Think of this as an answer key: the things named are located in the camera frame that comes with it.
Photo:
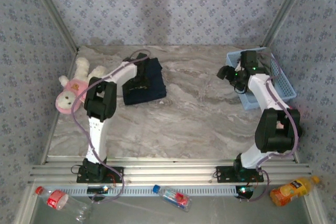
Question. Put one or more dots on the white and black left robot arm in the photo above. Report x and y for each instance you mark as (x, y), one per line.
(95, 134)

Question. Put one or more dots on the small water bottle blue cap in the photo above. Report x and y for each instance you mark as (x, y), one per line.
(176, 197)

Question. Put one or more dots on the white teddy bear pink hoodie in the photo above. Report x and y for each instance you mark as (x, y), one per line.
(71, 98)

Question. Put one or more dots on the aluminium corner post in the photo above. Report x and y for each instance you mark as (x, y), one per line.
(52, 11)
(286, 11)

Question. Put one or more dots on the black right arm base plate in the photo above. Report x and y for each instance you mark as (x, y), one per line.
(223, 174)

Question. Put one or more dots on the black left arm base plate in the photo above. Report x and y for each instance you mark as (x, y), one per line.
(118, 172)

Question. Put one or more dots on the small circuit board with LED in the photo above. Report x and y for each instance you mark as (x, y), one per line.
(95, 189)
(244, 191)

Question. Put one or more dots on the navy blue garment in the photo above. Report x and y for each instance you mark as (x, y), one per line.
(155, 87)

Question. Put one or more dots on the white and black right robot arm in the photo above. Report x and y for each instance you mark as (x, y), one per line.
(258, 87)

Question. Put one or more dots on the empty clear bottle red label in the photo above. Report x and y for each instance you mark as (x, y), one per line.
(56, 200)

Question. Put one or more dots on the aluminium rail beam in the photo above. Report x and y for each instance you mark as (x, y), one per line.
(170, 171)

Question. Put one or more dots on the orange juice bottle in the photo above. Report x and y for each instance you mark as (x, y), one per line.
(291, 190)

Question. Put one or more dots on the light blue plastic basket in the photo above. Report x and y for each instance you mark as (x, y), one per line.
(283, 87)

